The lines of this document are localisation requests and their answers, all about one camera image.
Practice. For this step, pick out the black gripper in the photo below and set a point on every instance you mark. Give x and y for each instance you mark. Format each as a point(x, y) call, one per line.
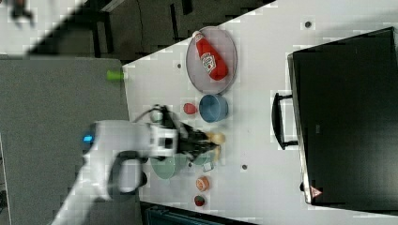
point(191, 142)

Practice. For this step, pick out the yellow banana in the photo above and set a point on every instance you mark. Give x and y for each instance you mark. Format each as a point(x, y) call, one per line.
point(218, 139)

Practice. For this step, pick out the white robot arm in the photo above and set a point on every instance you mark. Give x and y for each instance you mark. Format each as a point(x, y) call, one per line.
point(113, 165)

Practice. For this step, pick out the green oval strainer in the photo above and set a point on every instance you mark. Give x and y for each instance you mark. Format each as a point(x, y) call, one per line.
point(169, 166)

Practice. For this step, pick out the green mug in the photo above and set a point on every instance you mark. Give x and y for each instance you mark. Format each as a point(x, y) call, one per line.
point(207, 161)

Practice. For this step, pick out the red strawberry near bowl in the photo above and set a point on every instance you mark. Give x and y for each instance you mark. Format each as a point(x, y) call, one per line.
point(189, 108)

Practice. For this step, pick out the blue bowl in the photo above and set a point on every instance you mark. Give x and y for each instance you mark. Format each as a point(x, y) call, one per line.
point(213, 108)

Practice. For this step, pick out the orange slice toy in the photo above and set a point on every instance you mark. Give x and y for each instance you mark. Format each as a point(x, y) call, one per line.
point(202, 183)

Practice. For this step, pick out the red strawberry at table edge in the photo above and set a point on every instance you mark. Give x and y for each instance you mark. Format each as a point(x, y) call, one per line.
point(199, 200)

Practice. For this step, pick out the red ketchup bottle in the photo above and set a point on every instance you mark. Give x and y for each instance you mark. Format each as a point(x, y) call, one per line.
point(212, 62)

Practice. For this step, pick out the green marker cap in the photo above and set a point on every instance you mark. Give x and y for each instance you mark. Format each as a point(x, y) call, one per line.
point(115, 75)

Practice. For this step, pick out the round grey plate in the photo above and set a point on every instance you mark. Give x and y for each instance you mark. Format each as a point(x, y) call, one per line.
point(225, 46)

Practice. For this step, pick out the black toaster oven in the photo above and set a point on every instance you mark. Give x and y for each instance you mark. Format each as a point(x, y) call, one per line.
point(341, 114)

